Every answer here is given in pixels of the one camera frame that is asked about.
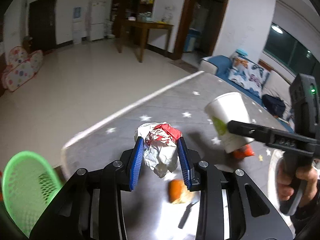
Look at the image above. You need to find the butterfly print pillow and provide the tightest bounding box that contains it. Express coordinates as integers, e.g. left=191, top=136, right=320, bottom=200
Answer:
left=228, top=55, right=270, bottom=98

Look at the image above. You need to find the white paper cup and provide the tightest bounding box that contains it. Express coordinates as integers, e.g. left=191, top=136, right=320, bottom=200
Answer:
left=204, top=92, right=254, bottom=153

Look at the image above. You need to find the water dispenser with bottle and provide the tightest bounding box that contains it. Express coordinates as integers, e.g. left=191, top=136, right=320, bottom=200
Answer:
left=72, top=7, right=82, bottom=44

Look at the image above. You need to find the red white snack bag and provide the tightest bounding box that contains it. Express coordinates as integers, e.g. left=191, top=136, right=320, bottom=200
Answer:
left=135, top=122, right=182, bottom=178

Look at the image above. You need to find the round table induction cooker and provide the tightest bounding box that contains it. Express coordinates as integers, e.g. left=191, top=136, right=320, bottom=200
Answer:
left=267, top=150, right=284, bottom=203

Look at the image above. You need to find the person's right hand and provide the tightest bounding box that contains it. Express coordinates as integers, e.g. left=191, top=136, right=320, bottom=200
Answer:
left=276, top=158, right=320, bottom=208

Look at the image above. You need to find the window with dark glass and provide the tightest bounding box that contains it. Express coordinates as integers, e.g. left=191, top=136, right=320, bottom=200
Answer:
left=264, top=23, right=319, bottom=83

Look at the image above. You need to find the dark wooden door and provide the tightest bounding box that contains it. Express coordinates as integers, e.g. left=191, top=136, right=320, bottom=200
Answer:
left=28, top=0, right=57, bottom=55

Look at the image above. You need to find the white refrigerator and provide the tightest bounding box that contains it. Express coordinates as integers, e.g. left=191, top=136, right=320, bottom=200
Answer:
left=88, top=1, right=106, bottom=41

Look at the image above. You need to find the dark wooden shelf cabinet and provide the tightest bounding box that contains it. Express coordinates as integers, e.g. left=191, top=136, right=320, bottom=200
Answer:
left=110, top=0, right=155, bottom=38

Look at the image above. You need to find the brown wooden table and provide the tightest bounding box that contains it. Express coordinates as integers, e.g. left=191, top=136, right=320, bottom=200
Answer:
left=117, top=20, right=173, bottom=63

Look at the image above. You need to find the orange snack wrapper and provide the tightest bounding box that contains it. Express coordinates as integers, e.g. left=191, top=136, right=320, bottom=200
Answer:
left=232, top=144, right=255, bottom=159

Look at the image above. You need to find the dark clothing on sofa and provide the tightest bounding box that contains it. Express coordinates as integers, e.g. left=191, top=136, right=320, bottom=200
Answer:
left=261, top=94, right=286, bottom=118

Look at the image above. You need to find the blue and white sofa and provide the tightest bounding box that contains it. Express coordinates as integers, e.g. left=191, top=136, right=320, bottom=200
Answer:
left=199, top=55, right=294, bottom=132

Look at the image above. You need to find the green plastic trash basket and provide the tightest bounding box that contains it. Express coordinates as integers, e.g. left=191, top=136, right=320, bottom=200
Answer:
left=2, top=151, right=62, bottom=237

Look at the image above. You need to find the polka dot play tent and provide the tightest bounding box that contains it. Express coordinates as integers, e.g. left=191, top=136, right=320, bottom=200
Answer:
left=1, top=46, right=43, bottom=92

